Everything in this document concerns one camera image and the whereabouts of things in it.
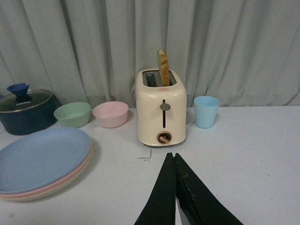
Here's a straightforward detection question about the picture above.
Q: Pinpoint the right light blue cup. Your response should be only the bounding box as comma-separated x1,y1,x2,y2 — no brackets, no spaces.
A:
194,96,219,128

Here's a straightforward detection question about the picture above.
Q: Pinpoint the cream toaster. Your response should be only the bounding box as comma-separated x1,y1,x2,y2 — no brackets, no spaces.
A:
135,69,187,146

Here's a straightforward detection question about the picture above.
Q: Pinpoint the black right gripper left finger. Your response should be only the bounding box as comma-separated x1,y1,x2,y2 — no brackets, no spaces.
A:
135,153,176,225

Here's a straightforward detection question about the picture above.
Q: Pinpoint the glass pot lid blue knob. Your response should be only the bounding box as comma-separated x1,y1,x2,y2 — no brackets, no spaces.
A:
0,83,53,113

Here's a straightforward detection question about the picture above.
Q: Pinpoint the beige plate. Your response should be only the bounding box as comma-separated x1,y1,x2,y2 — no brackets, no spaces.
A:
0,146,95,203

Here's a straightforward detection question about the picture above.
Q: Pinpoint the bread slice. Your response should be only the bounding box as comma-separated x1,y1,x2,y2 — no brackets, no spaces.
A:
157,49,170,87

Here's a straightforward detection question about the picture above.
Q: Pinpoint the green bowl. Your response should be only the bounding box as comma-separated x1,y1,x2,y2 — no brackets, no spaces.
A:
53,102,91,128

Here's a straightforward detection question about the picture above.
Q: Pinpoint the dark blue saucepan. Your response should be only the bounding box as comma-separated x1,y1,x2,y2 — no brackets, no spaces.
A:
0,94,61,135

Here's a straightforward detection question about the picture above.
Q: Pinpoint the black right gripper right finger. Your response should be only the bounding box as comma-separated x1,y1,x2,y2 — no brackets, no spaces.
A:
174,153,242,225

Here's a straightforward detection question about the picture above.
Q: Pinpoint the pink plate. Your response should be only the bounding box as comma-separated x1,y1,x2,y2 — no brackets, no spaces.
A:
0,140,91,202

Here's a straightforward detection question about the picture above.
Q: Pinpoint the pink bowl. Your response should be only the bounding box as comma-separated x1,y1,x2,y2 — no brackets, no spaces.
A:
92,101,129,128

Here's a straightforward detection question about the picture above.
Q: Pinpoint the blue plate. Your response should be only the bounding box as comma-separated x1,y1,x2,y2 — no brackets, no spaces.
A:
0,127,91,195

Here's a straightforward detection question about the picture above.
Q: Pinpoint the grey curtain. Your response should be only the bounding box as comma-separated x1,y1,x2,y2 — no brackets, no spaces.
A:
0,0,300,107

